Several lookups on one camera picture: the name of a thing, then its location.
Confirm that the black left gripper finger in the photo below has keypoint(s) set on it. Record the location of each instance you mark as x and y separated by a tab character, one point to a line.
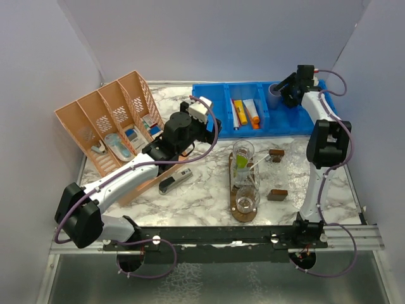
184	107
212	136

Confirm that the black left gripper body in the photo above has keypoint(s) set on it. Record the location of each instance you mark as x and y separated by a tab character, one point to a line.
199	130

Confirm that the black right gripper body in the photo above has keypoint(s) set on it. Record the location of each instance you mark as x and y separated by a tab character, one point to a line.
293	85

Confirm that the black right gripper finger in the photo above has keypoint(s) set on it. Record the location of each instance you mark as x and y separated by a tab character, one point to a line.
288	99
290	80

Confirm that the lilac plastic cup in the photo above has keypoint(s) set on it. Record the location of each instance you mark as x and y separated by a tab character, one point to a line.
274	97

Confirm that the lime green toothpaste tube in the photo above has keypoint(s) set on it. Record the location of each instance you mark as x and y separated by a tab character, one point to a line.
241	161

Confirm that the white tube orange cap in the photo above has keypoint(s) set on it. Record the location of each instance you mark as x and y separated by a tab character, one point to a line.
250	105

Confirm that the white tube black cap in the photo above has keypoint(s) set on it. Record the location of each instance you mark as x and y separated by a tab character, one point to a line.
240	176

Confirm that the grey toothbrush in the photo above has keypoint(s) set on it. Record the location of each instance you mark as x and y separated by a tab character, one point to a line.
251	179

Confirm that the white toothbrush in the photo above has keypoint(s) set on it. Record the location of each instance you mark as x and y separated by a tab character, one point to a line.
255	164

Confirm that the clear cup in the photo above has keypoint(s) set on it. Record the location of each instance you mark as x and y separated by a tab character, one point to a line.
247	199
242	147
277	175

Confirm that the clear jar brown lid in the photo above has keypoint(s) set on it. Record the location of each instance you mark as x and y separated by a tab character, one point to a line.
276	155

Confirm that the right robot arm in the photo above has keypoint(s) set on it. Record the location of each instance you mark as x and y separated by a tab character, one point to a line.
327	149

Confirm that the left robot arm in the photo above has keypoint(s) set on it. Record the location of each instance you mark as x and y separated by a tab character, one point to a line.
80	214

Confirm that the orange toothpaste tube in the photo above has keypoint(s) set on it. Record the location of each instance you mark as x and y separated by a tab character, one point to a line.
253	125

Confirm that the yellow toothpaste tube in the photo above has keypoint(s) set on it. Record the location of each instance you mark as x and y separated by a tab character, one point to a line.
239	107

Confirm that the brown wooden tray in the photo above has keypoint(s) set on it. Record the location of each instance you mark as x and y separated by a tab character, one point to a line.
233	209

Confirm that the clear front cup on tray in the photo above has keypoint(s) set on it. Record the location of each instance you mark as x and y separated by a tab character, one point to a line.
247	199

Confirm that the blue bin with jar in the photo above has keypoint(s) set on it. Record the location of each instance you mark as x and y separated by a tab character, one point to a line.
300	121

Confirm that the blue bin with toothbrushes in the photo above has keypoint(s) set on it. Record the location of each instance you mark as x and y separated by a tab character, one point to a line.
215	93

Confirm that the small red white boxes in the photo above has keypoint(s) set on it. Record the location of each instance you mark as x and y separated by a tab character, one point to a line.
151	125

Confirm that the blue bin with toothpastes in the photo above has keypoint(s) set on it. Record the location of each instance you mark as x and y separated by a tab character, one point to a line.
247	91

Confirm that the black silver stapler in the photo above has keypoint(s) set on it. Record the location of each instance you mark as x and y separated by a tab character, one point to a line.
170	183

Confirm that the clear textured glass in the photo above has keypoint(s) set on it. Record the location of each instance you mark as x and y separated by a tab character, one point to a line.
234	188

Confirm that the blue white box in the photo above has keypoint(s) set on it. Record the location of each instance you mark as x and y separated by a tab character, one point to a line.
136	138

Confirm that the peach desk organizer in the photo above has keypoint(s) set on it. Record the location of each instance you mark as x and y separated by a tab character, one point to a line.
112	108

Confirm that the light blue razor package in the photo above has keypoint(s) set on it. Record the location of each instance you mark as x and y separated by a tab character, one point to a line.
115	143

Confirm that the small white clip tool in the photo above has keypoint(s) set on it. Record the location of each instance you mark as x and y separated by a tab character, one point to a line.
99	148

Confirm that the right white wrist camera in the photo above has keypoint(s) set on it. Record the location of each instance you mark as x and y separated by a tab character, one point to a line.
315	78

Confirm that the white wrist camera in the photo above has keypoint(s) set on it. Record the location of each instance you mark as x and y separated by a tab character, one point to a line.
198	112
315	78

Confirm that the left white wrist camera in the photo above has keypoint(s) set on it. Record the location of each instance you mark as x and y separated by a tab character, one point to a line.
198	112

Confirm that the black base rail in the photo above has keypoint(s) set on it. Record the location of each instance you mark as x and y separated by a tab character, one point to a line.
221	244

